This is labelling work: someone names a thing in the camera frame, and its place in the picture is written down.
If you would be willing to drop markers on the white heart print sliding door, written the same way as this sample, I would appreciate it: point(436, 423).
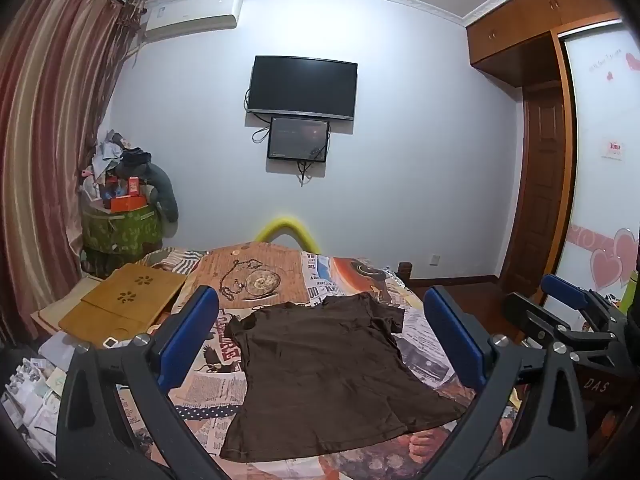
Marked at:
point(600, 200)

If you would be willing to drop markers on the wooden bed post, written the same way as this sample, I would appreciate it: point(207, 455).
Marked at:
point(406, 270)

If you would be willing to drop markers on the small white digital clock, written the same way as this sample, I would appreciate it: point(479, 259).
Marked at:
point(109, 343)

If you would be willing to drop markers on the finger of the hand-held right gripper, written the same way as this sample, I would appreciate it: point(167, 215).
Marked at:
point(567, 291)
point(525, 312)

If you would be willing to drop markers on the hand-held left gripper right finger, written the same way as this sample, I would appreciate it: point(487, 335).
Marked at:
point(455, 340)

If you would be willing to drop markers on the pile of printed papers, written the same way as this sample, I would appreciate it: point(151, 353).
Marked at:
point(30, 390)

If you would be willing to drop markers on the orange box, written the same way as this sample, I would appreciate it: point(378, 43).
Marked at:
point(127, 203)

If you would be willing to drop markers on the small black monitor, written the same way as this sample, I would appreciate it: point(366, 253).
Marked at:
point(297, 137)

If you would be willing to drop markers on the striped pink beige curtain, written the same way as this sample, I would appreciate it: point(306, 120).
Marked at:
point(45, 135)

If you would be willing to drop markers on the printed blanket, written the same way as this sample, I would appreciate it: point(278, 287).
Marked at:
point(270, 270)

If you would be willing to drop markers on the brown t-shirt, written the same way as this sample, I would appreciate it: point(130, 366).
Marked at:
point(325, 375)

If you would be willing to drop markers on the wooden wardrobe cabinet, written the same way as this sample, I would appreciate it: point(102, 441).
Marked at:
point(520, 15)

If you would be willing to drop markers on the small red box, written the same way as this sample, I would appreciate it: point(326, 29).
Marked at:
point(133, 186)

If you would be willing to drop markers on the black wall television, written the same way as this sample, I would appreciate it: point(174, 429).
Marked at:
point(302, 85)

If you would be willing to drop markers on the pile of clothes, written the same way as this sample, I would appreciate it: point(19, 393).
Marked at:
point(107, 152)

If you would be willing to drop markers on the wooden lap desk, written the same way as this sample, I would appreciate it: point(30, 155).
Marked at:
point(120, 300)

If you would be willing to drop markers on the white air conditioner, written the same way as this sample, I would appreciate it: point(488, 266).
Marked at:
point(190, 15)

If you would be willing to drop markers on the striped cloth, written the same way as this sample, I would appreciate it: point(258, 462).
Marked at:
point(167, 260)

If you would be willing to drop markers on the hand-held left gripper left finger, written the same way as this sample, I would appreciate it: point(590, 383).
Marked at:
point(187, 332)

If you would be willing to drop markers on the small red label sticker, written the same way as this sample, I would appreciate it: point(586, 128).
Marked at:
point(613, 149)

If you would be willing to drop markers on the yellow foam tube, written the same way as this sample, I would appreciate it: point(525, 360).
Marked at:
point(280, 222)

